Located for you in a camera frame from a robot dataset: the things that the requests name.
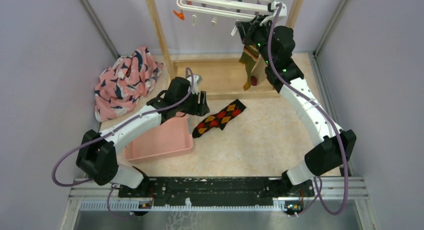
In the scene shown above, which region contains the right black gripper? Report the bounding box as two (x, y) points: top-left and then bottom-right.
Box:
(237, 15), (275, 66)

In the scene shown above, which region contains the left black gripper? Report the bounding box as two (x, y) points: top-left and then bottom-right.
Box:
(176, 88), (211, 116)

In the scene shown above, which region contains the green striped sock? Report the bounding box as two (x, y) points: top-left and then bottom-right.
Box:
(239, 45), (260, 91)

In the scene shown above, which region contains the argyle patterned sock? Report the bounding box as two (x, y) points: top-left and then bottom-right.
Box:
(191, 99), (247, 138)

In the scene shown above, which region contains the wooden hanger stand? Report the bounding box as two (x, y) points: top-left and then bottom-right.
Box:
(145, 0), (303, 100)

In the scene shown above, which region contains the white plastic clip hanger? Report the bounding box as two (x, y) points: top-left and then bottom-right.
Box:
(176, 0), (284, 22)

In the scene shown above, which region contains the beige purple sock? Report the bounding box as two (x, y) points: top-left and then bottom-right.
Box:
(250, 58), (267, 86)

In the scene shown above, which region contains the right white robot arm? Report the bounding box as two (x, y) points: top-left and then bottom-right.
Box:
(235, 18), (357, 196)

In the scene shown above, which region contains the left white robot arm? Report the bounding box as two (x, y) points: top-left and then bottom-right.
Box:
(76, 74), (210, 197)

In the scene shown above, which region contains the pink plastic basket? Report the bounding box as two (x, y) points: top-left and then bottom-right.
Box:
(123, 113), (194, 164)

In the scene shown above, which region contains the pink patterned cloth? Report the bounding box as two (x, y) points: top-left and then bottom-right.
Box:
(94, 47), (164, 122)

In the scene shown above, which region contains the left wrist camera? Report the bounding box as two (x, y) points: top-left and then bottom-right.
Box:
(187, 74), (203, 94)

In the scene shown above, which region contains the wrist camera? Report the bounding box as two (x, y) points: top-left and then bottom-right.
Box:
(187, 74), (203, 94)
(260, 0), (288, 26)

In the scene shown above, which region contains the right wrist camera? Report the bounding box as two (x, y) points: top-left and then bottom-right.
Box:
(260, 0), (288, 26)

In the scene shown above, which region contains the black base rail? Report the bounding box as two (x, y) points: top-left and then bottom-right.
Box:
(79, 176), (316, 217)

